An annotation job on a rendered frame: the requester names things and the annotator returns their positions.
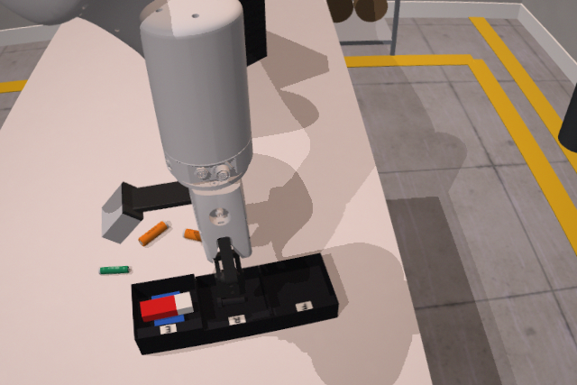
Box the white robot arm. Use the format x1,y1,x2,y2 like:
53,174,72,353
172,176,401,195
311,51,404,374
0,0,253,244

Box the orange aa battery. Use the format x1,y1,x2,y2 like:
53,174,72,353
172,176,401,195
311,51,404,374
183,228,202,242
138,220,169,246

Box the black bolt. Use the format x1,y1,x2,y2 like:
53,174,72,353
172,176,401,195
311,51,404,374
216,297,245,308

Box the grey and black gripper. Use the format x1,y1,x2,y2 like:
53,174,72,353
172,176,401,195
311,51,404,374
175,166,252,298

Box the blue block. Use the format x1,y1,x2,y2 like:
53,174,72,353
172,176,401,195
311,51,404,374
151,291,185,326

